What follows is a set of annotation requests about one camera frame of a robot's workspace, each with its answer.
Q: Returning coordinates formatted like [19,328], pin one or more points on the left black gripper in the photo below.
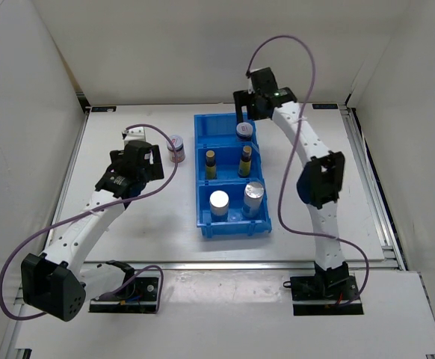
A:
[155,170]

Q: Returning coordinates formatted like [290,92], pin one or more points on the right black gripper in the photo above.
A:
[243,98]

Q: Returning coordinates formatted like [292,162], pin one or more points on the white-lid spice jar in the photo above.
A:
[244,131]
[175,147]

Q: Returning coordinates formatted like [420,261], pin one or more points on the small yellow-label bottle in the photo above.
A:
[245,161]
[211,167]

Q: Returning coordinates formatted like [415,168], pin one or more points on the silver-top white canister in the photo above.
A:
[219,205]
[253,196]

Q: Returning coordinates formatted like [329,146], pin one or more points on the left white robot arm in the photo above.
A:
[107,202]

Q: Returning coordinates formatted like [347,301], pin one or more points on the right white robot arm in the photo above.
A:
[319,183]

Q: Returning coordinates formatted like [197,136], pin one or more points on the right black corner label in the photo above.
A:
[325,106]

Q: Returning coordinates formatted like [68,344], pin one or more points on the black corner label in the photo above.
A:
[325,106]
[103,109]

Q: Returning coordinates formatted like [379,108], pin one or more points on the blue three-compartment plastic bin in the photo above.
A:
[217,132]

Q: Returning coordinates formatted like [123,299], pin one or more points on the left black corner label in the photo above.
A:
[103,109]

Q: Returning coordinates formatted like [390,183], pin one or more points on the left aluminium rail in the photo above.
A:
[58,140]

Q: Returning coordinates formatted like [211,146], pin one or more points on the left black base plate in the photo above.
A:
[142,296]

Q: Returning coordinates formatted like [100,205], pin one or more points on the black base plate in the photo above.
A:
[308,301]
[142,296]

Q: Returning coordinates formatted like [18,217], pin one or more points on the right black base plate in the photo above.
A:
[308,301]

